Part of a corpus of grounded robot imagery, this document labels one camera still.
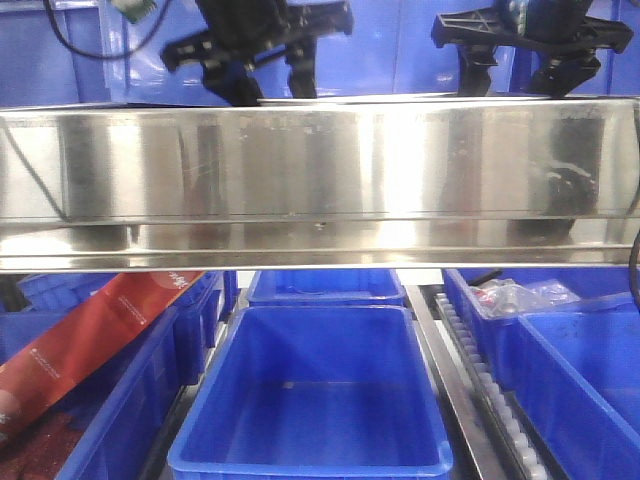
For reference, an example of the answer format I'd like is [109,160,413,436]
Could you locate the blue bin rear centre lower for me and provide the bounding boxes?
[247,268,406,306]

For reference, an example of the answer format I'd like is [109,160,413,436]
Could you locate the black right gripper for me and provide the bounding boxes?
[431,1,634,99]

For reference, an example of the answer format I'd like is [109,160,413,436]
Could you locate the blue bin front left lower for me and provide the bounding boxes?
[0,305,181,480]

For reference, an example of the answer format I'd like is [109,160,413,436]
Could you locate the blue bin rear left lower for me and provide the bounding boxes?
[17,271,237,385]

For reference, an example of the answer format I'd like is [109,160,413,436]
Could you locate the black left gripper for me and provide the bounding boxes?
[160,1,353,106]

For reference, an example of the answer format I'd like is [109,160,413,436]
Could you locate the white roller conveyor track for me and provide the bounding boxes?
[435,293,552,479]

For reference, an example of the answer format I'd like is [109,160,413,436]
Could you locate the blue bin front right lower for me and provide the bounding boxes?
[515,311,639,479]

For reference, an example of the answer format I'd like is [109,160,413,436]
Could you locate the blue bin left upper shelf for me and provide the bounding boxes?
[1,1,111,107]

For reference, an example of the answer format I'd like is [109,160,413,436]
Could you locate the red printed package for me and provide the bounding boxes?
[1,271,204,447]

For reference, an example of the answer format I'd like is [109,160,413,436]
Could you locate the blue bin front centre lower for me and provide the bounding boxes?
[167,306,454,479]

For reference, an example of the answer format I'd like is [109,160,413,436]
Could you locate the black cable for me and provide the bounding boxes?
[42,0,174,61]

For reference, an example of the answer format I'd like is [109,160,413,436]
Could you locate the blue bin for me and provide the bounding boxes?
[515,311,639,479]
[442,267,635,390]
[247,268,406,306]
[0,305,181,480]
[17,271,237,385]
[167,306,454,479]

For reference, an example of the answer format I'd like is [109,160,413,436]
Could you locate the blue bin rear right lower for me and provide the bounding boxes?
[442,267,635,390]

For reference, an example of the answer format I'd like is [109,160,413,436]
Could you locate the steel shelf front rail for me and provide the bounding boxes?
[1,97,639,272]

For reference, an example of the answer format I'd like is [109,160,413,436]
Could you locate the blue bin shelf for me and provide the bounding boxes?
[104,1,489,106]
[1,1,111,107]
[504,1,639,96]

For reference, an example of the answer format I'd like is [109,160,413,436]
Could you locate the blue bin right upper shelf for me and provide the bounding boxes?
[504,1,639,96]

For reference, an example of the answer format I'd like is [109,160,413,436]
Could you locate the blue bin centre upper shelf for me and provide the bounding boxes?
[104,1,489,106]

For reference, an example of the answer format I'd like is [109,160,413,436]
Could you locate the clear plastic bags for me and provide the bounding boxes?
[471,278,581,319]

